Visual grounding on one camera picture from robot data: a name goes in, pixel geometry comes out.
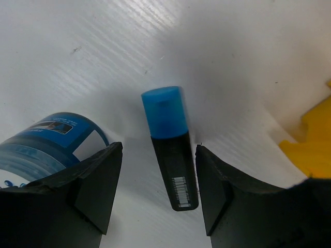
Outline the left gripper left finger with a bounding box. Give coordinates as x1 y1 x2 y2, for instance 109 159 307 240
1 142 123 247

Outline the left blue putty jar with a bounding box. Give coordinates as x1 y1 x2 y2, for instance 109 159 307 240
1 112 109 188

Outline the yellow four-compartment organizer tray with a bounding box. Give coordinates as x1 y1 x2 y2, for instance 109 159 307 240
278 80 331 179

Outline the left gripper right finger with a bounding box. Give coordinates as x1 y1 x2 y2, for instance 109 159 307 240
195 145 330 247

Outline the blue cap black highlighter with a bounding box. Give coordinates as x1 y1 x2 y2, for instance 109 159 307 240
141 86 199 211

